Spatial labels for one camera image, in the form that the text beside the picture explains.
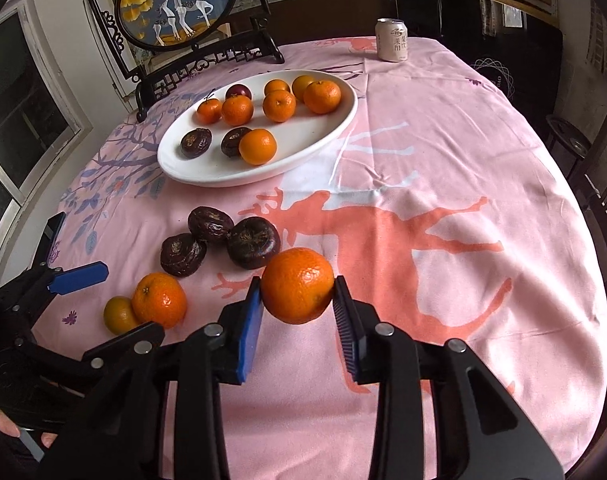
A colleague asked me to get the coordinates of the dark round stand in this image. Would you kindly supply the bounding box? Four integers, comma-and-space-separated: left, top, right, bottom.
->
546, 115, 591, 171

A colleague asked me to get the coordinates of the person's left hand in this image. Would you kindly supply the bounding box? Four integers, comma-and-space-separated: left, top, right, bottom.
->
0, 408, 58, 449

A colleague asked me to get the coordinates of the round deer screen ornament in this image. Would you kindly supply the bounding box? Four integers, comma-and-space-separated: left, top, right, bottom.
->
87, 0, 285, 123

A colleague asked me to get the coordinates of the wrinkled dark passion fruit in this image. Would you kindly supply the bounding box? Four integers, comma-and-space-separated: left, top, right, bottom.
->
220, 127, 253, 158
188, 206, 235, 245
226, 217, 282, 270
160, 233, 208, 277
180, 128, 213, 159

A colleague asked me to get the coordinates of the pink printed tablecloth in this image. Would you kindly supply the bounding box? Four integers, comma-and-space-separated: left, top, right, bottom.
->
46, 35, 607, 480

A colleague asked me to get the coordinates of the beige patterned curtain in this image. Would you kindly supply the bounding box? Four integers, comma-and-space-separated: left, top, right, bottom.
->
583, 0, 607, 86

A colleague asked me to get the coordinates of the white oval plate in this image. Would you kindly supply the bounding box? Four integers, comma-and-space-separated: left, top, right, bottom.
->
156, 69, 359, 188

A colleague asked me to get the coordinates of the dark wooden chair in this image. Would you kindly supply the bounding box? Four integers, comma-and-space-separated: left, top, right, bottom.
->
578, 105, 607, 281

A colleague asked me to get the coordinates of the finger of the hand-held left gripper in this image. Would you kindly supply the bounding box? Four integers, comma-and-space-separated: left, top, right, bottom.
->
28, 211, 67, 273
11, 260, 109, 311

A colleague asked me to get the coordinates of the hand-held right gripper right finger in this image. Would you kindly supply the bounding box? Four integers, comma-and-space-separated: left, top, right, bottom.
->
332, 275, 567, 480

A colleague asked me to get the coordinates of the beige drink can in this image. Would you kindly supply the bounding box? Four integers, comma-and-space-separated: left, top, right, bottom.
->
375, 18, 409, 63

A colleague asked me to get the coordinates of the large bumpy orange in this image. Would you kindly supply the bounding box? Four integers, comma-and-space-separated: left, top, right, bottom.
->
260, 247, 335, 325

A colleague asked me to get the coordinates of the white framed window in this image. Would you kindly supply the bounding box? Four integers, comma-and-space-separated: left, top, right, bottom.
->
0, 0, 94, 206

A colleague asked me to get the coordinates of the black cabinet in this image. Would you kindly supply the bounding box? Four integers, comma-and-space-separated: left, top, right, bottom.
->
393, 0, 564, 116

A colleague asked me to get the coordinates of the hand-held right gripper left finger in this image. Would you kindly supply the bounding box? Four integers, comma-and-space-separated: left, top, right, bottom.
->
36, 275, 265, 480

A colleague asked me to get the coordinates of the small yellowish orange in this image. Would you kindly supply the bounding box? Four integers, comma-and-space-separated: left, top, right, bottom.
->
103, 296, 140, 335

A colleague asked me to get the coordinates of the small stemmed orange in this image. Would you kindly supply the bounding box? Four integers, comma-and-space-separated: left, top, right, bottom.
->
197, 91, 223, 125

